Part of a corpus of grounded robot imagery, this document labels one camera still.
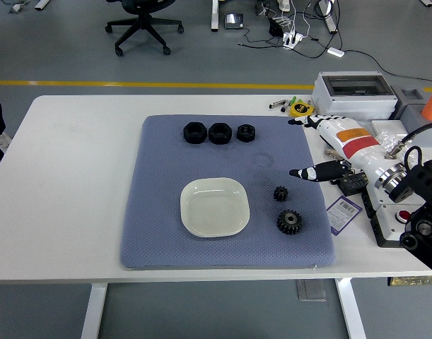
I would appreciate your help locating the black digital display module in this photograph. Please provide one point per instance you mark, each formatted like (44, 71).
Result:
(353, 185)

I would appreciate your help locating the small black gear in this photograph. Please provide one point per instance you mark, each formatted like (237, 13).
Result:
(281, 194)

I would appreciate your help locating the black desk phone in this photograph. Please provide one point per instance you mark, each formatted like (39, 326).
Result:
(234, 21)

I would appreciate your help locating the grey electrical enclosure box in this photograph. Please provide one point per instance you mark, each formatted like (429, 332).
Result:
(357, 102)

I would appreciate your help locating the white push-button control box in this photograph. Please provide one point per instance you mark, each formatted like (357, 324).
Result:
(389, 226)

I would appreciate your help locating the grey metal table bracket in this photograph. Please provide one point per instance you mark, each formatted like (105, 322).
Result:
(311, 290)

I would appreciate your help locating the blue-grey textured mat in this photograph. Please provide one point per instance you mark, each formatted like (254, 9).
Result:
(159, 219)

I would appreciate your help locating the large black hex nut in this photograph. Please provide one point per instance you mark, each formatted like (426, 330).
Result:
(194, 133)
(220, 133)

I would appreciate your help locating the white power strip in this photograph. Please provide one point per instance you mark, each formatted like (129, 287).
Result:
(292, 39)

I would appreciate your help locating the purple-edged label card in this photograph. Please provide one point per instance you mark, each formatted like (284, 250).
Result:
(343, 215)

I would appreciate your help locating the large black gear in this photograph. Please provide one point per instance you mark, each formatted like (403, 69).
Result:
(290, 222)

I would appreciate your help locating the white square plate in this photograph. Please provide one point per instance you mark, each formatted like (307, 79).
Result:
(214, 208)

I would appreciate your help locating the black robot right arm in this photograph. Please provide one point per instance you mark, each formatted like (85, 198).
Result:
(424, 180)

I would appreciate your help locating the white flat box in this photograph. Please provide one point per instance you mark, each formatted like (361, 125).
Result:
(387, 125)

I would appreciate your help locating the black power adapter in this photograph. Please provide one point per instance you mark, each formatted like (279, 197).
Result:
(275, 27)

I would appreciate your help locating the yellow tape measure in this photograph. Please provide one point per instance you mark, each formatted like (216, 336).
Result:
(300, 109)

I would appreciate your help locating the bag of blue resistors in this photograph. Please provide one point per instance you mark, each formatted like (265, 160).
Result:
(331, 152)

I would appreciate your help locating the white table leg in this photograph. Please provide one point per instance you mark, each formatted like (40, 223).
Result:
(351, 310)
(93, 310)

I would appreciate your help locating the white power adapter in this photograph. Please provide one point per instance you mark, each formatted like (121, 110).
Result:
(336, 52)

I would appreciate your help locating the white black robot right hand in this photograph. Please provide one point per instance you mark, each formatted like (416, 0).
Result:
(346, 136)

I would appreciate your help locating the white desk leg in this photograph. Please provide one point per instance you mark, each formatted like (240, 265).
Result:
(215, 16)
(328, 17)

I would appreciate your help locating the yellow connector strip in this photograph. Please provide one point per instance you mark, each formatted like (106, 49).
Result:
(410, 281)

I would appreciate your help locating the clear plastic parts bag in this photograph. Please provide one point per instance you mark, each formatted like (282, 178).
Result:
(389, 139)

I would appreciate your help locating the small black hex nut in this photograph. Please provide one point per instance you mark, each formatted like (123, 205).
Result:
(246, 133)

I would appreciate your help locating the grey block holder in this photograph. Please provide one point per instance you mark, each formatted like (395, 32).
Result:
(411, 109)

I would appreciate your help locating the black office chair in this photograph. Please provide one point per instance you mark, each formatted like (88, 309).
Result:
(145, 21)

